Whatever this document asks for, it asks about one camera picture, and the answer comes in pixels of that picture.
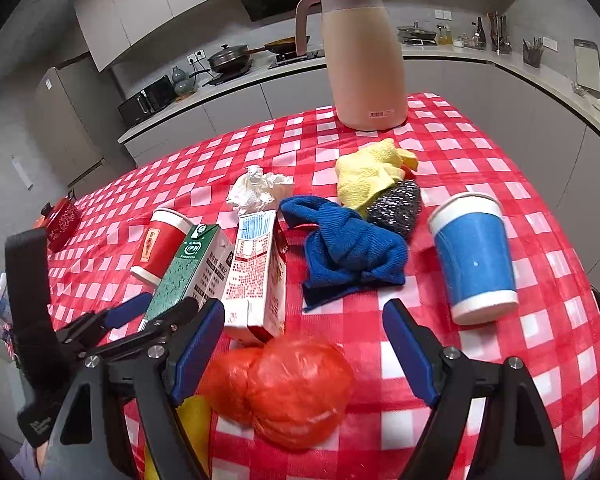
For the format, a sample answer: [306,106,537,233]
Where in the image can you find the grey kitchen counter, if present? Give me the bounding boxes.
[117,42,600,261]

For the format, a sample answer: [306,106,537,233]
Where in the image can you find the red white drink carton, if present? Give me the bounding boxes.
[221,210,288,345]

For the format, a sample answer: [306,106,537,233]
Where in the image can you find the red paper cup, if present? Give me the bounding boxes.
[130,207,193,288]

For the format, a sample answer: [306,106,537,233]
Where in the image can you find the kitchen utensil rack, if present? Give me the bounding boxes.
[487,11,513,55]

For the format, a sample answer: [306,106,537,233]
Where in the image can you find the red checked tablecloth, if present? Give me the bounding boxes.
[10,92,600,480]

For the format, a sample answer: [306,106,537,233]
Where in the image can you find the green drink carton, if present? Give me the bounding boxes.
[142,223,236,331]

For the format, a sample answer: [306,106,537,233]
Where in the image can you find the black microwave oven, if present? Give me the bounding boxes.
[117,76,176,125]

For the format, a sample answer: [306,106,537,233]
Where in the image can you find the dark pot with lid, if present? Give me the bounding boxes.
[207,44,253,73]

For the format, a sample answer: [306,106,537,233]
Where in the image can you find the black frying pan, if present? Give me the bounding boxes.
[247,36,311,56]

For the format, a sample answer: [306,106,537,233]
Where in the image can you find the white cutting board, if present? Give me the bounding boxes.
[573,38,600,98]

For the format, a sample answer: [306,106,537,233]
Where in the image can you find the grey upper cabinets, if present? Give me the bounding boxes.
[74,0,231,72]

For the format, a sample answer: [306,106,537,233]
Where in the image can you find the orange plastic bag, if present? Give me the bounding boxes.
[197,336,357,451]

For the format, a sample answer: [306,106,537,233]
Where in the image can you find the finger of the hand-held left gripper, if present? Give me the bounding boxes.
[55,291,153,348]
[140,297,201,336]

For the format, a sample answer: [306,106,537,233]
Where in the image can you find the person's left forearm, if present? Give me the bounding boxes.
[11,442,48,480]

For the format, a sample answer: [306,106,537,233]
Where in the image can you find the steel wool scrubber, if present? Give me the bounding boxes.
[366,180,423,236]

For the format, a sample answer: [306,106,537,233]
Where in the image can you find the steel pan with lid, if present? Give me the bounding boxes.
[396,22,438,43]

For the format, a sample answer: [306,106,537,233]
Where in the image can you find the yellow plastic item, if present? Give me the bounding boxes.
[142,395,213,480]

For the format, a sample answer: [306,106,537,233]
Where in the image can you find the blue cloth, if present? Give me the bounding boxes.
[278,195,409,313]

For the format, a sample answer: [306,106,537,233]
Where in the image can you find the dark utensil holder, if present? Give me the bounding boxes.
[522,37,546,68]

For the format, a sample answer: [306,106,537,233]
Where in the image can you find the grey ceramic vase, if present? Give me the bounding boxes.
[171,67,191,96]

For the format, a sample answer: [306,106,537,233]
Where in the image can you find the grey refrigerator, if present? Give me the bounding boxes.
[27,55,136,188]

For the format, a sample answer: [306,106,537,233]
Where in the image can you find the blue paper cup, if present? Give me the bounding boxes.
[426,191,520,326]

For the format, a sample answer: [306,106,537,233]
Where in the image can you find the pink thermos jug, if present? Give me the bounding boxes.
[294,0,409,131]

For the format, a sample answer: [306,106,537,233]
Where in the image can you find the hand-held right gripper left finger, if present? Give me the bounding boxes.
[42,297,226,480]

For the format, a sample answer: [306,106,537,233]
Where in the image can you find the red gift bag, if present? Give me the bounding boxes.
[34,189,83,253]

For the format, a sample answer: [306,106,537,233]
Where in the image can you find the yellow cloth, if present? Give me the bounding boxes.
[335,138,419,218]

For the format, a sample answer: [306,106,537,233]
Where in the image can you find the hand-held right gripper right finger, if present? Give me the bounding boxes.
[382,299,566,480]

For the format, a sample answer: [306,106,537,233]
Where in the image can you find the crumpled white tissue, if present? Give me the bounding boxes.
[226,165,295,216]

